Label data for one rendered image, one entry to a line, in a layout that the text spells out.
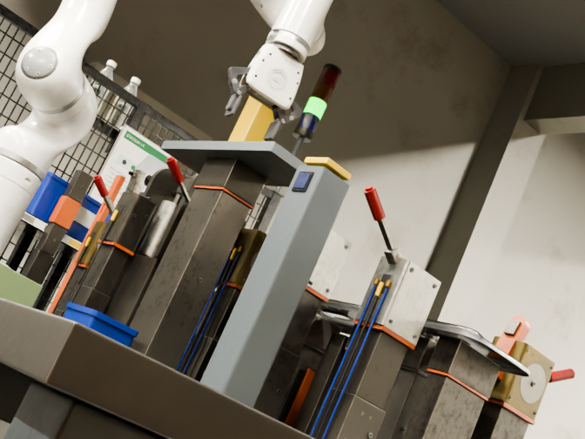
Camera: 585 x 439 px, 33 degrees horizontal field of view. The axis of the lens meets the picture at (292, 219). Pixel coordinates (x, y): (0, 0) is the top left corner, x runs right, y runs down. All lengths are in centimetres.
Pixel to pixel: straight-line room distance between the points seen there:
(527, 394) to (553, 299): 590
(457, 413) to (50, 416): 111
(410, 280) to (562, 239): 622
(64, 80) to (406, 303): 76
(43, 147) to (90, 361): 132
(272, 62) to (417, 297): 55
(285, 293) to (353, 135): 482
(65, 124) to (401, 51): 485
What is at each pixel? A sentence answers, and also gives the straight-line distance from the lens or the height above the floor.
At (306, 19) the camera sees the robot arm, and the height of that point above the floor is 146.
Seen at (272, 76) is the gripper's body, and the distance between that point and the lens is 186.
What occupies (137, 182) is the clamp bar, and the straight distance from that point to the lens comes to 250.
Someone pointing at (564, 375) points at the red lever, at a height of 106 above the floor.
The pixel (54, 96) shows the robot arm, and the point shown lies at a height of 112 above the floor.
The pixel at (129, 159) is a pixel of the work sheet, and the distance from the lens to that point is 313.
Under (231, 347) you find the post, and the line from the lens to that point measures 153.
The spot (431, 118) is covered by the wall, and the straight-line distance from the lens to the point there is 679.
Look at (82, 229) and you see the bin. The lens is 285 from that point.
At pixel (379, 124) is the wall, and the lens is 648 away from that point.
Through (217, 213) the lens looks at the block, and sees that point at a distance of 176.
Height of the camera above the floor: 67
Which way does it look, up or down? 14 degrees up
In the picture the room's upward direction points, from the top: 24 degrees clockwise
